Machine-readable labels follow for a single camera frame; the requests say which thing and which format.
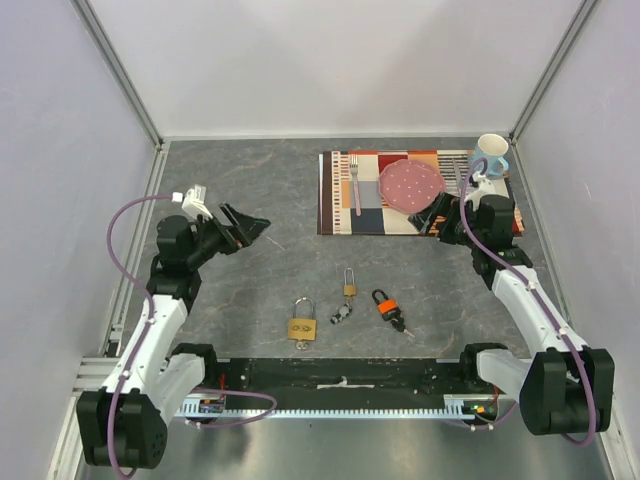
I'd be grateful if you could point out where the orange black padlock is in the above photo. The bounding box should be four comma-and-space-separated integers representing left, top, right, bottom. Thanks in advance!
371, 289, 401, 321

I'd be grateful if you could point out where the light blue mug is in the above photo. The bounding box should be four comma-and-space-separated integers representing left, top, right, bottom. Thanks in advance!
468, 133, 509, 178

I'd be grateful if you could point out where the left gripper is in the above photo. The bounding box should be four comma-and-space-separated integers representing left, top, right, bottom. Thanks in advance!
186, 202, 269, 269

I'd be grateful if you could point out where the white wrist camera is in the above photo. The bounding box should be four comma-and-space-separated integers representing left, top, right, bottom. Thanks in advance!
171, 185, 213, 220
464, 172, 496, 209

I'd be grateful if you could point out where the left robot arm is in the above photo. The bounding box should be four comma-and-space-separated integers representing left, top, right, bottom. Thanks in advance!
76, 203, 271, 479

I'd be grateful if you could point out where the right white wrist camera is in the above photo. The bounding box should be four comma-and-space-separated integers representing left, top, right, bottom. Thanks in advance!
464, 172, 496, 209

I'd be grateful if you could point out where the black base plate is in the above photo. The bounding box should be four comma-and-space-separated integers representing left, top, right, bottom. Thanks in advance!
199, 358, 494, 413

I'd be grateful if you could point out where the small brass padlock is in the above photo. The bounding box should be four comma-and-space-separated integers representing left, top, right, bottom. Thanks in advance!
343, 267, 357, 298

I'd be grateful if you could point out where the pink dotted plate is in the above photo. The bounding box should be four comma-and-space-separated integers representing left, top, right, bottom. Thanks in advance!
379, 159, 446, 214

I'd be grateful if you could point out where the large brass padlock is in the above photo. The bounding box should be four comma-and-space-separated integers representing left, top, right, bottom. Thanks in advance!
287, 296, 317, 346

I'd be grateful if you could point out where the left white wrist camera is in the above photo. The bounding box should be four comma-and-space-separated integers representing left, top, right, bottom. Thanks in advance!
171, 185, 213, 220

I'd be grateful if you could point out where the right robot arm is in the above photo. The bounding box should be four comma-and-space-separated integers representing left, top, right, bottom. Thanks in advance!
409, 192, 615, 440

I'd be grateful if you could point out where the pink handled knife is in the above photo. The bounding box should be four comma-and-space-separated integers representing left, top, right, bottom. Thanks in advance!
452, 159, 464, 196

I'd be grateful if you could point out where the pink handled fork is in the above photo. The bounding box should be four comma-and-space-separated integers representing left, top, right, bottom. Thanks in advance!
349, 154, 361, 216

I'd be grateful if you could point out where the light blue cable duct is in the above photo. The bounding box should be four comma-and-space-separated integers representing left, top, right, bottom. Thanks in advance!
175, 395, 498, 420

